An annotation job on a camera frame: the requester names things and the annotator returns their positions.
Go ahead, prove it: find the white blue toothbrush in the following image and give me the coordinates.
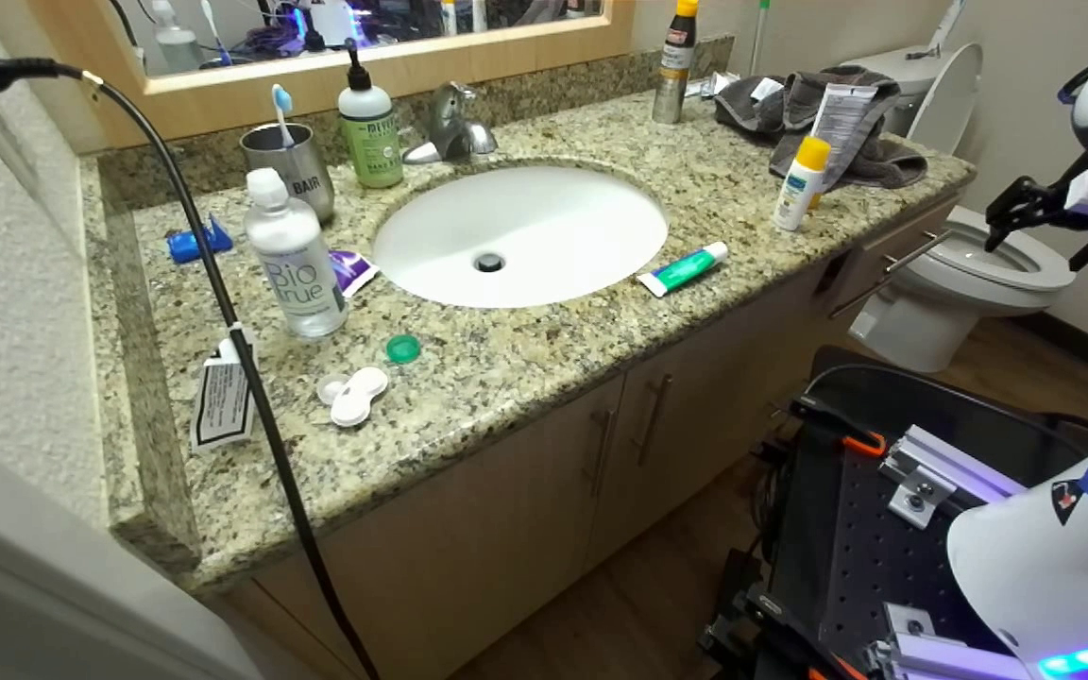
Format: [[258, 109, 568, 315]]
[[264, 79, 302, 151]]

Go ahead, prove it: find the white toilet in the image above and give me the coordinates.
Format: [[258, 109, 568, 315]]
[[839, 35, 1083, 378]]

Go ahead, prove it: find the white sink basin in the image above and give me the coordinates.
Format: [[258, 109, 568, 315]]
[[370, 157, 678, 315]]

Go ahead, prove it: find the wood framed mirror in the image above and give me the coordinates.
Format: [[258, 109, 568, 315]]
[[21, 0, 638, 145]]

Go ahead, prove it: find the white cord tag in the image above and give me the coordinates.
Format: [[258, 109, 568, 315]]
[[190, 327, 262, 456]]

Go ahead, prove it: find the blue plastic item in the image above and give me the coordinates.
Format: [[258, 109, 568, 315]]
[[162, 216, 241, 267]]

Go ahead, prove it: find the chrome faucet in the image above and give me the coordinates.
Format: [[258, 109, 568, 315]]
[[402, 79, 506, 171]]

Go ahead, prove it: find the orange clamp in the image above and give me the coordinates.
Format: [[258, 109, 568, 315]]
[[793, 393, 893, 463]]

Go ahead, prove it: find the black robot cart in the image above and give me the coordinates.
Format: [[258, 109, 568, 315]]
[[698, 342, 1088, 680]]

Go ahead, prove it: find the black power cord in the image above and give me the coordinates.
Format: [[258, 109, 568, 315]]
[[0, 48, 387, 680]]

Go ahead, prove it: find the green soap pump bottle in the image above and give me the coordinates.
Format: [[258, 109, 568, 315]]
[[331, 43, 411, 191]]

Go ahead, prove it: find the white contact lens case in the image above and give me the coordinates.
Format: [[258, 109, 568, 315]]
[[315, 362, 398, 434]]

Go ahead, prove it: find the grey towel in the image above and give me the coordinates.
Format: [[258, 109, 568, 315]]
[[709, 65, 933, 191]]

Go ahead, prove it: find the clear contact solution bottle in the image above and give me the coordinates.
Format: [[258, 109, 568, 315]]
[[241, 164, 350, 342]]

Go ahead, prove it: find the spray can yellow cap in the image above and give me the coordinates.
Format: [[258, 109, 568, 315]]
[[650, 0, 708, 130]]

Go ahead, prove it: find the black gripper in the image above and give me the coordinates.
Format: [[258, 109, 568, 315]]
[[977, 151, 1088, 274]]

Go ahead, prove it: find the wooden drawer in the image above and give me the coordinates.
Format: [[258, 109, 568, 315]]
[[812, 199, 968, 325]]

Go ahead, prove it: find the purple white packet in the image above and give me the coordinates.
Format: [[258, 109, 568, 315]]
[[326, 240, 387, 307]]

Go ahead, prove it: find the metal drawer handle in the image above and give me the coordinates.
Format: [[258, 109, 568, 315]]
[[882, 230, 953, 279]]

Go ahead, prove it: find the metal cabinet door handle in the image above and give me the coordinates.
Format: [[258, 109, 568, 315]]
[[578, 398, 621, 504], [631, 371, 678, 476]]

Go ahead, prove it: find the green toothpaste tube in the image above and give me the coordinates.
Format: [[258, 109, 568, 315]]
[[631, 237, 732, 303]]

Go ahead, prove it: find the small white bottle yellow cap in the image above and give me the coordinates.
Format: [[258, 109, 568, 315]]
[[771, 131, 839, 237]]

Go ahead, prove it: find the green lens case cap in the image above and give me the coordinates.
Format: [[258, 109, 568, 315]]
[[382, 327, 427, 371]]

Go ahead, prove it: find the grey metal cup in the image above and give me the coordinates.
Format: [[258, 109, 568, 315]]
[[236, 121, 340, 230]]

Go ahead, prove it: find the aluminium mounting bracket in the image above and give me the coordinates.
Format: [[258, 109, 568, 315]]
[[876, 420, 1030, 534], [876, 602, 1041, 680]]

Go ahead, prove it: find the wooden vanity cabinet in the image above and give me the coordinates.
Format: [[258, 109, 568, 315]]
[[204, 185, 977, 680]]

